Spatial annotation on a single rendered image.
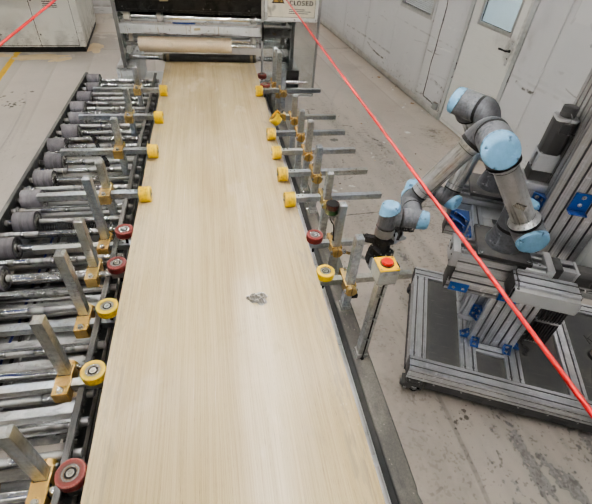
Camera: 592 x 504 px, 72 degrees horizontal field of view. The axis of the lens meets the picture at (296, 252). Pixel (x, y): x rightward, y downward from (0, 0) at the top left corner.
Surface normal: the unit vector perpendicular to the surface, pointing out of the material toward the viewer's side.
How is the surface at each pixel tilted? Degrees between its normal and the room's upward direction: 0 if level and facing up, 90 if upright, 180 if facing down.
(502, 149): 84
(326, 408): 0
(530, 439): 0
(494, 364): 0
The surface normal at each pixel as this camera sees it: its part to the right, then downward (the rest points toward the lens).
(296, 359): 0.07, -0.75
